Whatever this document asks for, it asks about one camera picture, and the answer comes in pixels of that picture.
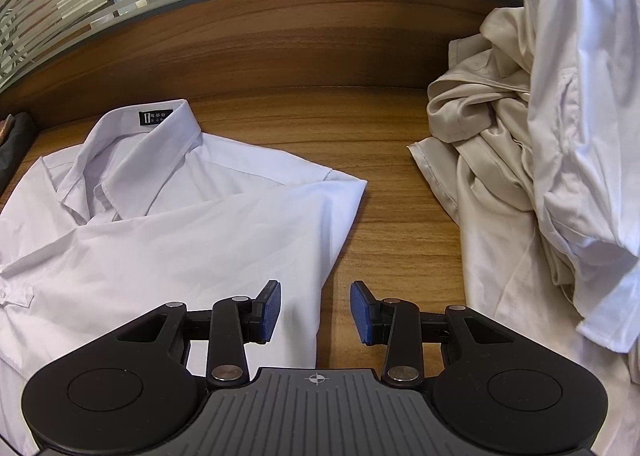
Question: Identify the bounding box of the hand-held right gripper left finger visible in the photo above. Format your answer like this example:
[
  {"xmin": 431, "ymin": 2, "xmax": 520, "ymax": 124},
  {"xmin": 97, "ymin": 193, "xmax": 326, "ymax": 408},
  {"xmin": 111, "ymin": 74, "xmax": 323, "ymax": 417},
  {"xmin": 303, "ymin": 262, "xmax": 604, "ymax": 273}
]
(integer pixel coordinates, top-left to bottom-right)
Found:
[{"xmin": 115, "ymin": 279, "xmax": 282, "ymax": 384}]

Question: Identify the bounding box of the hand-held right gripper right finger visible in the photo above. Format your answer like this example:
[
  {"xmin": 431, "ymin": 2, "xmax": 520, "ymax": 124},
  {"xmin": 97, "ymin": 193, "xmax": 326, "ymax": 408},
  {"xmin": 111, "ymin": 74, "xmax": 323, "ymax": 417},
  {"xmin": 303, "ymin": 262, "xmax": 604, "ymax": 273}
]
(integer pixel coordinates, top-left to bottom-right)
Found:
[{"xmin": 350, "ymin": 280, "xmax": 516, "ymax": 384}]

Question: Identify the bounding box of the white dress shirt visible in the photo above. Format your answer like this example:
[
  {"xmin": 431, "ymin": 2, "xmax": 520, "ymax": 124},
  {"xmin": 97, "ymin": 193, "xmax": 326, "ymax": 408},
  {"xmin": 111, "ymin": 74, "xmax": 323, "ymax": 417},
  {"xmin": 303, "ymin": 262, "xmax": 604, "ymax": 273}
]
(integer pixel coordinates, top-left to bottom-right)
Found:
[{"xmin": 0, "ymin": 99, "xmax": 370, "ymax": 438}]

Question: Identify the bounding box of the crumpled beige garment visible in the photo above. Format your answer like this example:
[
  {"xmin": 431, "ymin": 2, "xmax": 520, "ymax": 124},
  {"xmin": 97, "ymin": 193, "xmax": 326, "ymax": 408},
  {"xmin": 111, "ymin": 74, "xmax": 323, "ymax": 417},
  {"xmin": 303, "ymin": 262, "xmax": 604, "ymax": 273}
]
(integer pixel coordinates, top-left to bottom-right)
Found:
[{"xmin": 407, "ymin": 6, "xmax": 640, "ymax": 456}]

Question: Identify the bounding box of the wooden desk divider panel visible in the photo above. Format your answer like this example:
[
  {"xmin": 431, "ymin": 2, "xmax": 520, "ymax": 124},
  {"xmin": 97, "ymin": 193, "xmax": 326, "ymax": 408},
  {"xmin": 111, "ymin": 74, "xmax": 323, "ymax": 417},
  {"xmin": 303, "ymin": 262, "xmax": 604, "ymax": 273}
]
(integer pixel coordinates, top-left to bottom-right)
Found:
[{"xmin": 0, "ymin": 0, "xmax": 527, "ymax": 138}]

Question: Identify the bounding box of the folded dark grey garment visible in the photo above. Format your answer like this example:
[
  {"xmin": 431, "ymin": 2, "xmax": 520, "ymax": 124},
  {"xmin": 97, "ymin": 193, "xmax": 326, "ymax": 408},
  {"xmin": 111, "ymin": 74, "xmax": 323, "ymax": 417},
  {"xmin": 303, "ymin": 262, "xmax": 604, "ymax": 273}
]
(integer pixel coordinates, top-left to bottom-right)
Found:
[{"xmin": 0, "ymin": 112, "xmax": 37, "ymax": 193}]

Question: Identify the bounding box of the pile of white garments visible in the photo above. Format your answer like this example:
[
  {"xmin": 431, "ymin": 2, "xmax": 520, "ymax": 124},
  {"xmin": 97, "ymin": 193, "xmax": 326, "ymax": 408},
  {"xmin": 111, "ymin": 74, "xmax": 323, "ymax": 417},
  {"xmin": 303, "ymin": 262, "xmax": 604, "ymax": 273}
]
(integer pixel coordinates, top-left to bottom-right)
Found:
[{"xmin": 505, "ymin": 0, "xmax": 640, "ymax": 353}]

